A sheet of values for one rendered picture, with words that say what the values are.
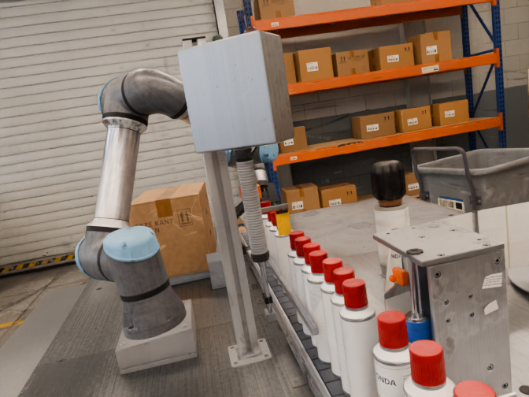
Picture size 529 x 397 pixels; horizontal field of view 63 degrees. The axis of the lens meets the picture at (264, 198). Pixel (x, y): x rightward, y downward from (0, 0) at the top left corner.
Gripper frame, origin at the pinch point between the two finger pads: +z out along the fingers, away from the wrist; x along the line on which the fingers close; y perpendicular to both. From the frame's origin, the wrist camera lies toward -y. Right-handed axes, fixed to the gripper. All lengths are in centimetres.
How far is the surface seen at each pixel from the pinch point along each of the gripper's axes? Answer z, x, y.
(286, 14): -277, 208, 104
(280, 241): 8.0, -32.2, -0.8
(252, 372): 36, -41, -15
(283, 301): 21.8, -27.1, -2.7
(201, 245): -5.6, 8.0, -20.2
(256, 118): -5, -71, -7
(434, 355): 36, -93, 0
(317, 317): 29, -58, -2
